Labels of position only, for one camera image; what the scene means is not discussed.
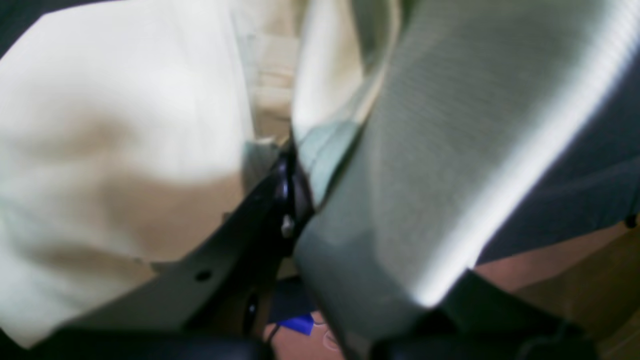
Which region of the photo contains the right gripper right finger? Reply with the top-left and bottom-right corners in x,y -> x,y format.
414,270 -> 586,346

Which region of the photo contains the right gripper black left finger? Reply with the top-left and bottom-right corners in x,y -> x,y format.
65,145 -> 316,333

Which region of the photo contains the light green T-shirt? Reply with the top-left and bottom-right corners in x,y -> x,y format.
1,0 -> 639,360

